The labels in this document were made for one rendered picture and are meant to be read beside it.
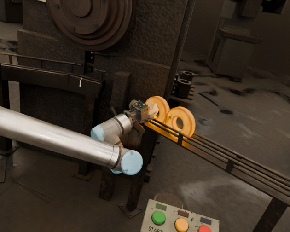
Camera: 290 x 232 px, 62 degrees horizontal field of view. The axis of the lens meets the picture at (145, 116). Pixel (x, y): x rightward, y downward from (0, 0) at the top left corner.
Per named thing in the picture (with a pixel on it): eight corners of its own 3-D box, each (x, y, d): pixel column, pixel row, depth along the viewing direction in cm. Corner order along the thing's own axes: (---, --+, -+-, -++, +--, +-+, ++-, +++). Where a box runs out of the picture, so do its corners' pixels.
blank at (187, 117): (172, 101, 115) (167, 102, 113) (199, 113, 105) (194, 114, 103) (166, 130, 121) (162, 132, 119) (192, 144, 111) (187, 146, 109)
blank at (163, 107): (150, 92, 125) (145, 92, 123) (173, 101, 115) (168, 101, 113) (146, 119, 131) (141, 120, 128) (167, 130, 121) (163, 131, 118)
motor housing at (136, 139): (100, 184, 166) (110, 117, 142) (130, 194, 164) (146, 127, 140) (92, 198, 154) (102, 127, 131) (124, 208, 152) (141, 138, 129)
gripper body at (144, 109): (151, 106, 110) (130, 117, 104) (151, 120, 115) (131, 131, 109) (140, 99, 115) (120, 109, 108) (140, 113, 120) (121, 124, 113)
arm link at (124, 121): (124, 138, 107) (112, 128, 112) (133, 133, 109) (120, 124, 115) (123, 123, 101) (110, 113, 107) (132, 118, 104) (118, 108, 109)
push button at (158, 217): (153, 211, 78) (154, 209, 77) (165, 215, 78) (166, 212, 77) (150, 223, 76) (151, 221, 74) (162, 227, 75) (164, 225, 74)
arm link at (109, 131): (95, 150, 105) (85, 130, 103) (118, 137, 111) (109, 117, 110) (103, 150, 97) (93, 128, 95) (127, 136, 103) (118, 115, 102)
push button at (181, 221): (176, 218, 78) (176, 216, 76) (188, 222, 77) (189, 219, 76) (173, 230, 75) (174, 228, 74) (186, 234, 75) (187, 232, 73)
